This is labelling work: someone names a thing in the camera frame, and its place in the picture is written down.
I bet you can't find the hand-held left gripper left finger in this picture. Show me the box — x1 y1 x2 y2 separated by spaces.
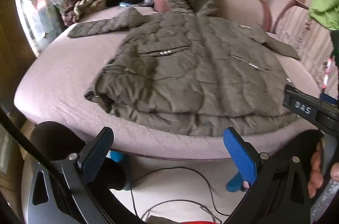
28 127 125 224

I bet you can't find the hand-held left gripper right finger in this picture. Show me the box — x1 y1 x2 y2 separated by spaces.
223 127 313 224

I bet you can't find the olive puffer jacket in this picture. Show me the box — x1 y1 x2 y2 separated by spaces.
67 0 301 138

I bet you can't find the person's right hand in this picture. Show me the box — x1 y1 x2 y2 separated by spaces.
308 140 339 198

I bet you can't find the blue slipper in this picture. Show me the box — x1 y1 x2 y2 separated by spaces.
226 170 251 193
108 150 132 191

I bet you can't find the white red striped stick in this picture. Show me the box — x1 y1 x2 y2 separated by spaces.
321 56 335 97

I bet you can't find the person's black trouser leg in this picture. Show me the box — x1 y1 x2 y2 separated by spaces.
31 121 128 191

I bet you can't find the pink quilted bed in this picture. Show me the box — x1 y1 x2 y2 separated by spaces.
13 0 322 161

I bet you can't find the striped floral cushion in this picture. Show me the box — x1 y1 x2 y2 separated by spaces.
275 0 335 87

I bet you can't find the green cloth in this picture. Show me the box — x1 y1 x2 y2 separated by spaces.
308 0 339 31

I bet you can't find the brown wooden furniture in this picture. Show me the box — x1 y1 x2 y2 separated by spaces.
0 0 36 121

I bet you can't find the beige patterned blanket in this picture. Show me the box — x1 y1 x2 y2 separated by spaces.
62 0 133 26

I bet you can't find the window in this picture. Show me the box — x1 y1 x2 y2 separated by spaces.
13 0 67 55

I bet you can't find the thin black cable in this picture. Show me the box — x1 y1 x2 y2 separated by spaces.
130 167 231 224

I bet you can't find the thick black gripper cable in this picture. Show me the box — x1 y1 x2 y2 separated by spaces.
0 103 106 224

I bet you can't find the grey cable loop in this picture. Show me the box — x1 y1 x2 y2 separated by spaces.
140 201 223 224

